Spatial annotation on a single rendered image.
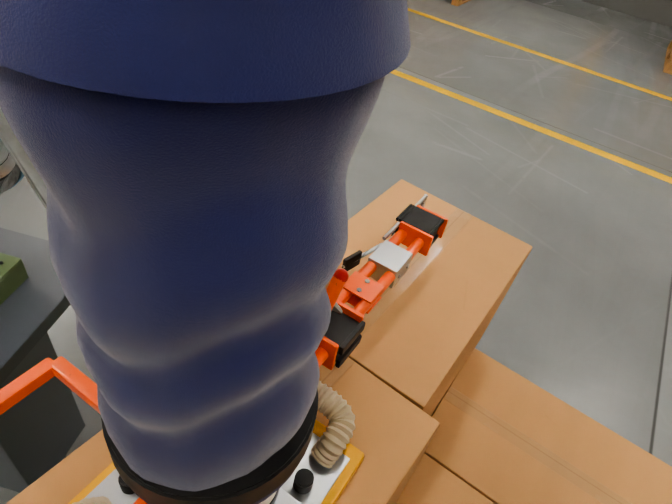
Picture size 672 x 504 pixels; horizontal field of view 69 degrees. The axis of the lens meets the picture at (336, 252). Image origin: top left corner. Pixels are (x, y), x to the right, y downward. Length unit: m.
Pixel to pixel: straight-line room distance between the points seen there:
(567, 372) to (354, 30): 2.30
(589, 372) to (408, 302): 1.58
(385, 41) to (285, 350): 0.22
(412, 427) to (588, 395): 1.63
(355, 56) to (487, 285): 0.98
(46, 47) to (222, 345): 0.20
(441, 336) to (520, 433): 0.53
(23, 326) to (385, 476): 0.85
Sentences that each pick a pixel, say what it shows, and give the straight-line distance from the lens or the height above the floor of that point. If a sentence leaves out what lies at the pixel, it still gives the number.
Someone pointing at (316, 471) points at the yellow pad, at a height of 0.97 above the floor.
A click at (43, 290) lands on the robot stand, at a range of 1.35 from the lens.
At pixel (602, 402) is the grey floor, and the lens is 2.46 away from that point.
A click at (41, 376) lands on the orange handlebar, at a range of 0.77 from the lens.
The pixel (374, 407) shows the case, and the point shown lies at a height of 0.95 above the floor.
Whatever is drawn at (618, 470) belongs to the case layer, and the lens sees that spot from 1.56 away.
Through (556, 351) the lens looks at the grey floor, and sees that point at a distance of 2.51.
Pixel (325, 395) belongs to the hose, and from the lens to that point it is 0.77.
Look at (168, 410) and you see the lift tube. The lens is 0.39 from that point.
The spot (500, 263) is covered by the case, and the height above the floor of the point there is 0.94.
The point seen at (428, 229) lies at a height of 1.10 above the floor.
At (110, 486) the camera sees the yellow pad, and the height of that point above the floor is 0.97.
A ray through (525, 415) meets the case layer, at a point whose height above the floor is 0.54.
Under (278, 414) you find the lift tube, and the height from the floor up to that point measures 1.31.
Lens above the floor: 1.69
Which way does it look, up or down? 42 degrees down
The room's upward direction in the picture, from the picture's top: 11 degrees clockwise
